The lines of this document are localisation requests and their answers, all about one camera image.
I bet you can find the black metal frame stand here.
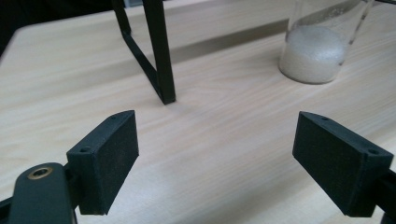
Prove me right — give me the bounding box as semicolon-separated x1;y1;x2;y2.
110;0;177;105

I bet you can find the glass flask with white powder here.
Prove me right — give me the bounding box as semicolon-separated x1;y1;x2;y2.
277;0;375;85

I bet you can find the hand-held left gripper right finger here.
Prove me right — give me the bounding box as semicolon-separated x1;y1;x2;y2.
291;111;395;218

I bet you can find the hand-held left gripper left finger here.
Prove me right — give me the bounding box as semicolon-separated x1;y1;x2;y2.
65;109;140;217

